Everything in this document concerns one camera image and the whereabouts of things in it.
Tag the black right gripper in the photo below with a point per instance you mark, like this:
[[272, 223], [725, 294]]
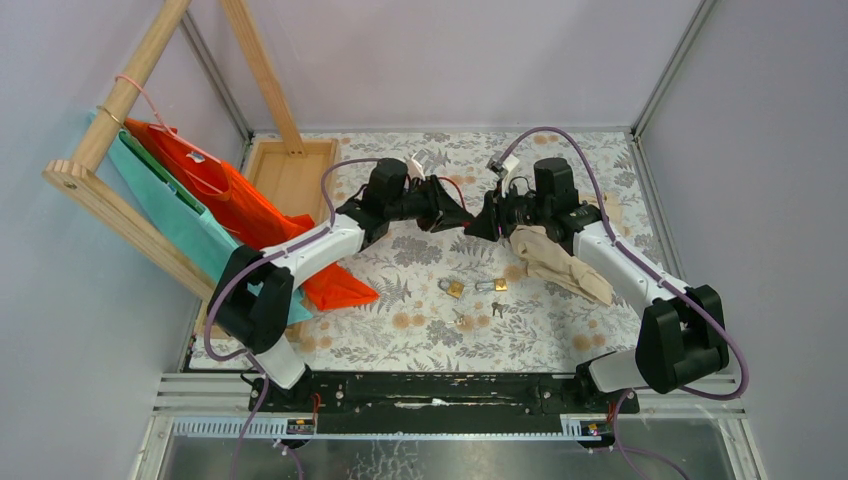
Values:
[[493, 215]]

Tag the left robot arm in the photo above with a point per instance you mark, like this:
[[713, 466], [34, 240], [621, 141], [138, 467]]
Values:
[[252, 299]]

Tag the wooden tray base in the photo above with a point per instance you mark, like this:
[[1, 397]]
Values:
[[293, 184]]

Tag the red cable lock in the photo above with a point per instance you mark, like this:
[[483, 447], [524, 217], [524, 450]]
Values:
[[454, 189]]

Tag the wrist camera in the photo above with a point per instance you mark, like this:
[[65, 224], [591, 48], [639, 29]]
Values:
[[505, 168], [414, 165]]

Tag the beige folded cloth bag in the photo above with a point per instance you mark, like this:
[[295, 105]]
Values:
[[549, 261]]

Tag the long shackle brass padlock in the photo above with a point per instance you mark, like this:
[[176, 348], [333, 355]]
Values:
[[494, 285]]

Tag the keys of long padlock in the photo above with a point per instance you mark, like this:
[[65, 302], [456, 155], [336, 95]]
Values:
[[498, 309]]

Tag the teal cloth bag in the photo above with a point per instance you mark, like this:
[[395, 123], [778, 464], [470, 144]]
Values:
[[198, 236]]

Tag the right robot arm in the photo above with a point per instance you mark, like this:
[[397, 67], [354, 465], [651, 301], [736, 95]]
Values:
[[569, 242]]

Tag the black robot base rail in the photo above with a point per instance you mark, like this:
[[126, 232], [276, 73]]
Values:
[[451, 403]]

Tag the orange cloth bag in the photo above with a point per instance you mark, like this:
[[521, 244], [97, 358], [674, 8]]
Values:
[[244, 212]]

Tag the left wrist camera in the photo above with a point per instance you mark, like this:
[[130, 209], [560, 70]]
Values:
[[414, 165]]

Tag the green bag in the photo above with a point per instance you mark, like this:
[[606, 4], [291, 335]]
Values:
[[160, 172]]

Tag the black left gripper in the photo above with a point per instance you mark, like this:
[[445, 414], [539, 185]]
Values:
[[442, 212]]

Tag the short shackle brass padlock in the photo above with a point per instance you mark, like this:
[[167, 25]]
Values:
[[452, 288]]

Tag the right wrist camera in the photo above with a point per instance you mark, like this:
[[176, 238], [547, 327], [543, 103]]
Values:
[[505, 168]]

